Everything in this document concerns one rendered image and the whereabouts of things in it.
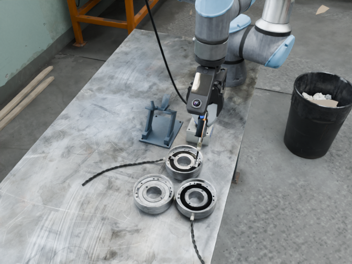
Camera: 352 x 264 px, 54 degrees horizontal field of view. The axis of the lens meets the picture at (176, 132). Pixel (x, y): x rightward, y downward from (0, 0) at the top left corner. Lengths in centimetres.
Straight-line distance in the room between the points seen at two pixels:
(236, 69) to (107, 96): 47
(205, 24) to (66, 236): 58
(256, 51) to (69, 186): 71
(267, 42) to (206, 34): 43
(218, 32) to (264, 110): 177
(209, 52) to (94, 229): 50
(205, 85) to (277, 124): 164
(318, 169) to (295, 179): 17
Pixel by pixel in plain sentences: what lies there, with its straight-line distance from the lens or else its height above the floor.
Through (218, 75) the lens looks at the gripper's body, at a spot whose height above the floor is 107.
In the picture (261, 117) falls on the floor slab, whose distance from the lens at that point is 244.
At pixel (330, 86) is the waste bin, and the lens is 224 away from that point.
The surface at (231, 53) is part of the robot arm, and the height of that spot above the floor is 93.
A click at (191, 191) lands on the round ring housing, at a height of 83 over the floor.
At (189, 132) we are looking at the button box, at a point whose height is 84.
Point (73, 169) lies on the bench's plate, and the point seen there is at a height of 80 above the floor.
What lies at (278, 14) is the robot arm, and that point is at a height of 109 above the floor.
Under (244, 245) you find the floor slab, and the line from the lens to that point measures 179.
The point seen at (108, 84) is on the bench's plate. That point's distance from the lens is 132.
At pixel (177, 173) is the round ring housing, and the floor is 83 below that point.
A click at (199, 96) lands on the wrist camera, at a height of 107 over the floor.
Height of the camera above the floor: 155
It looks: 43 degrees down
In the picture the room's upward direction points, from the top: straight up
